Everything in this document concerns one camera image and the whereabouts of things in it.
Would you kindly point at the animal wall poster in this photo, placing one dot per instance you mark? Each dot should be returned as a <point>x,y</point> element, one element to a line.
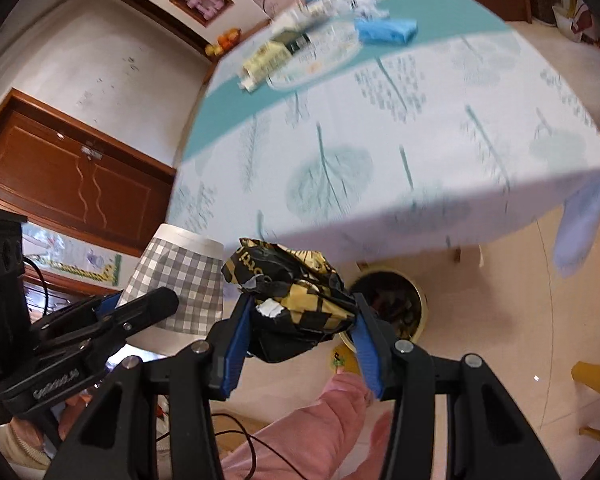
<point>70,260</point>

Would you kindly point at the brown wooden door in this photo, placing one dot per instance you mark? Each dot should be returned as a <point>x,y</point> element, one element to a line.
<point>80,180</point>

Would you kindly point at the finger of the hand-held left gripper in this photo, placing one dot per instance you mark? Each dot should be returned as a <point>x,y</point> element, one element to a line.
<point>145,305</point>
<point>107,304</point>

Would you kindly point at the clear glass plate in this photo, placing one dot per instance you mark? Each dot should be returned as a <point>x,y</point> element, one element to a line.
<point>330,50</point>

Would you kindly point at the yellow stool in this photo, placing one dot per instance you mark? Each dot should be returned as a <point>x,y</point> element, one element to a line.
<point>597,377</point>

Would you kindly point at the fruit bowl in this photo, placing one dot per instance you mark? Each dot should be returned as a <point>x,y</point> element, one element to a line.
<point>224,41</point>

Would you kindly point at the black gold foil wrapper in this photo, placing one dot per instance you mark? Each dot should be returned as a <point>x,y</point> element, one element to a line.
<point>290,280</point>

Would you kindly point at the grey checkered paper cup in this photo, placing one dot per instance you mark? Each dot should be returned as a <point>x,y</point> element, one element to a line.
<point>180,270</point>

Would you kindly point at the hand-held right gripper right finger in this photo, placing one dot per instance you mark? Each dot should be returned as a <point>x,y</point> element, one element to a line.
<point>367,360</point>

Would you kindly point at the black yellow-rimmed trash bin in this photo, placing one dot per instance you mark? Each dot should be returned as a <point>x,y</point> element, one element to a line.
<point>365,287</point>

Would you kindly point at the dark wooden furniture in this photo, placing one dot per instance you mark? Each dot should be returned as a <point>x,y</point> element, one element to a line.
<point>65,297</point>

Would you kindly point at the blue face mask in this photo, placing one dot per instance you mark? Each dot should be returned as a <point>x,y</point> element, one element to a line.
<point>387,31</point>

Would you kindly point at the yellow slipper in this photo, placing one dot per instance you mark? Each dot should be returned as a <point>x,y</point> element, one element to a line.
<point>337,360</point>

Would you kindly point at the white bucket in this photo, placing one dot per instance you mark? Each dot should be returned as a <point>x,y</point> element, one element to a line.
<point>567,22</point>

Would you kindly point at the leaf-print tablecloth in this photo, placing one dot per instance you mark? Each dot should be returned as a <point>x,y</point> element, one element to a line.
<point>380,135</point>

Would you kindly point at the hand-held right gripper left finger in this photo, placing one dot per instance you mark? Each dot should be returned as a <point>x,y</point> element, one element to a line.
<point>232,355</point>

